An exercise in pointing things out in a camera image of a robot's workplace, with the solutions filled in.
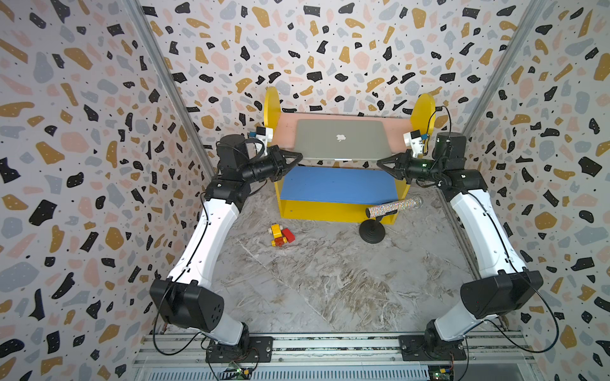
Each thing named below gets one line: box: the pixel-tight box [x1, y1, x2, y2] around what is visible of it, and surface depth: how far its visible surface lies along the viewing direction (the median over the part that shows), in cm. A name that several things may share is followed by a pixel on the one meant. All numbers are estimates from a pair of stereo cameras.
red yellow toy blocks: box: [268, 223, 296, 248], surface depth 99 cm
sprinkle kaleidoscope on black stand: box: [359, 195, 424, 244], surface depth 89 cm
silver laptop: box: [293, 119, 393, 161], surface depth 80 cm
